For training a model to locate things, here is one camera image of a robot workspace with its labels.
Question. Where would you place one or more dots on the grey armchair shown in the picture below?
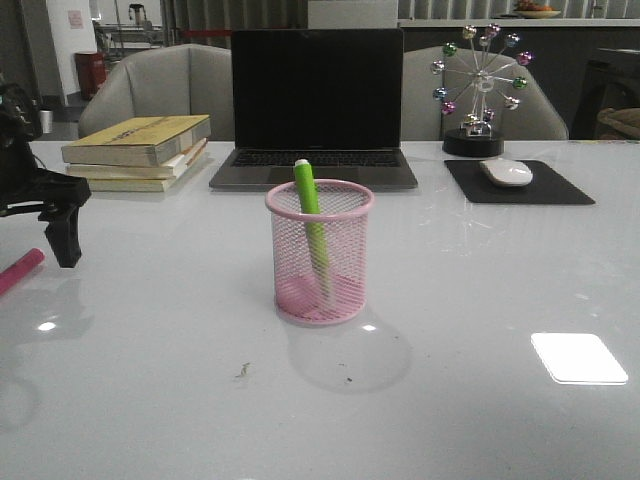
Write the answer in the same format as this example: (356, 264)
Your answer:
(433, 104)
(185, 79)

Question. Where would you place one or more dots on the top yellow book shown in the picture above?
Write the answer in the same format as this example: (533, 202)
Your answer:
(139, 141)

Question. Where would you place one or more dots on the pink mesh pen holder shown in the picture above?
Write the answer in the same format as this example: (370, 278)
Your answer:
(320, 259)

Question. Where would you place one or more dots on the grey armchair right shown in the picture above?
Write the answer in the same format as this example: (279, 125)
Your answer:
(433, 104)

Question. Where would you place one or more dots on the red barrier tape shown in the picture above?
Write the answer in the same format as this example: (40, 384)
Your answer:
(209, 33)

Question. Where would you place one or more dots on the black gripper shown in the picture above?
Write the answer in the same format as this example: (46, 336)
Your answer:
(27, 187)

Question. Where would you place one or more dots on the grey open laptop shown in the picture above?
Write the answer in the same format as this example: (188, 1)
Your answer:
(330, 96)

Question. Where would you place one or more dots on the silver trash can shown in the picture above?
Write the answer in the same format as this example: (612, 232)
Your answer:
(46, 120)

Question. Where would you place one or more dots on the grey armchair left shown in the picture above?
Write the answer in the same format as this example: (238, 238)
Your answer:
(185, 79)

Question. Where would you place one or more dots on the pink red pen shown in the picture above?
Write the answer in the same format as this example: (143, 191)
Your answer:
(12, 275)

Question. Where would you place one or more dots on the white computer mouse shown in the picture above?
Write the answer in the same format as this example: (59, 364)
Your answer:
(506, 173)

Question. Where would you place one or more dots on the white cabinet column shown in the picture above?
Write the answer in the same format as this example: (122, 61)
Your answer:
(352, 14)

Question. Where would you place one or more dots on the fruit bowl on counter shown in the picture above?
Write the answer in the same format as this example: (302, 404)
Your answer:
(534, 10)

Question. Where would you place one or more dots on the red box on floor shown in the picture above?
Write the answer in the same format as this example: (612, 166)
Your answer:
(91, 72)

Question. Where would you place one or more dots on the black mouse pad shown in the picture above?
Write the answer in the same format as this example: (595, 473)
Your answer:
(548, 187)

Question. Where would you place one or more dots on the ferris wheel desk toy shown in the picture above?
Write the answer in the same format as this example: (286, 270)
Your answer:
(475, 137)

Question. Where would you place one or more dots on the middle book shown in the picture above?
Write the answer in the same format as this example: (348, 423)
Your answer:
(172, 168)

